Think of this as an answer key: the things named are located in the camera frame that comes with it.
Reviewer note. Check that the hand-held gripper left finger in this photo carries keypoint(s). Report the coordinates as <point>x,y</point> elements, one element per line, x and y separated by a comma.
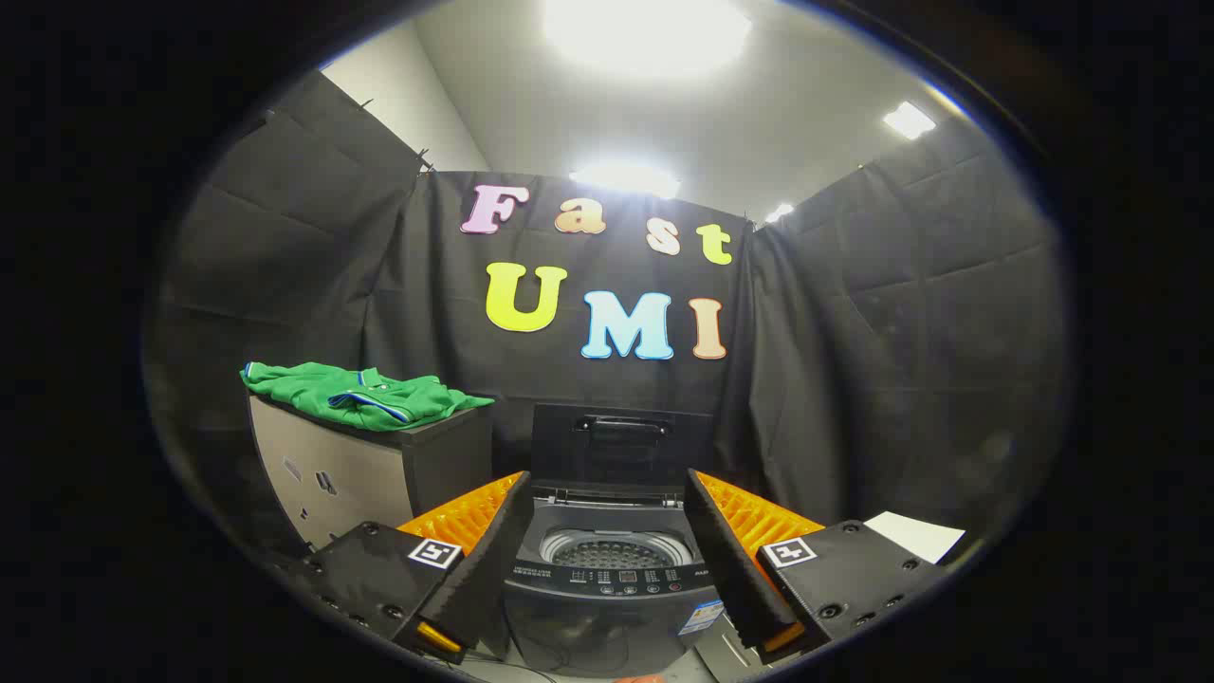
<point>488,560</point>

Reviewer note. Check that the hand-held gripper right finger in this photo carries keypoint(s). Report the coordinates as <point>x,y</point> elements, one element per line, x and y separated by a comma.
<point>726,560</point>

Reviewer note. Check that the dark grey washing machine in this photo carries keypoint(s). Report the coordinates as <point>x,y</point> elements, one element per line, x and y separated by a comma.
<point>607,617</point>

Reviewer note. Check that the dark washing machine lid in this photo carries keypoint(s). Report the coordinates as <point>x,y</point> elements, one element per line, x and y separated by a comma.
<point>616,455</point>

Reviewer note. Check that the green polo shirt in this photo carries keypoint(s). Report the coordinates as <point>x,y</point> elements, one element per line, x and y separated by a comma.
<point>370,394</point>

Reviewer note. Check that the grey cabinet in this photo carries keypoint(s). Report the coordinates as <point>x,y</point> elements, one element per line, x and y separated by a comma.
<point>360,479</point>

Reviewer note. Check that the black backdrop cloth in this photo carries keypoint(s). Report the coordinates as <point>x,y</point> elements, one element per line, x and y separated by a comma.
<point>854,360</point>

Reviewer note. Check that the small ceiling light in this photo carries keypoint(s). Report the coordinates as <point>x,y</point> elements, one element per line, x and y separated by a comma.
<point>780,212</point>

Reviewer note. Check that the oval ceiling light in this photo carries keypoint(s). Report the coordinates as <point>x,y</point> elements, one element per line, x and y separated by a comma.
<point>626,178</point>

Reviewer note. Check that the rectangular ceiling light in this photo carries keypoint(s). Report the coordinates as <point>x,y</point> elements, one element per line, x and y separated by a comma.
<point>909,119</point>

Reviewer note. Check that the large round ceiling light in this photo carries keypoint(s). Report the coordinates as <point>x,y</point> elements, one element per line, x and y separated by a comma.
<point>645,33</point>

